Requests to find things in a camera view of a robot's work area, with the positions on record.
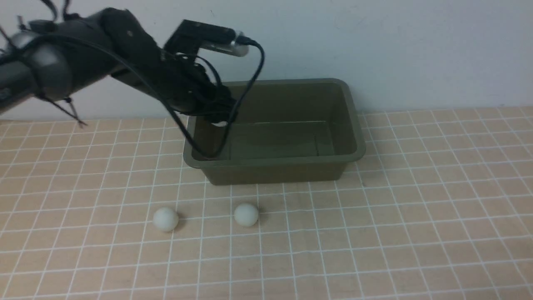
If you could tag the olive green plastic bin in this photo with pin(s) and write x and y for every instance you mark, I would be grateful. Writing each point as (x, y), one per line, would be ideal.
(304, 130)

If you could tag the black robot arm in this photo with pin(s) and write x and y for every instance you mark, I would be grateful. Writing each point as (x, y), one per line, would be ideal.
(51, 61)

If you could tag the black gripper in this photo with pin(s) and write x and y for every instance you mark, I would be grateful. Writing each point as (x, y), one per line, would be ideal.
(193, 87)

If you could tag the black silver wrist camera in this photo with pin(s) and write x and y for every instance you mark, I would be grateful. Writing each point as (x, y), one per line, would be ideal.
(191, 36)

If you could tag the white ping-pong ball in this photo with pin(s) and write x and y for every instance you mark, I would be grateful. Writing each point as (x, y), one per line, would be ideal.
(165, 219)
(246, 214)

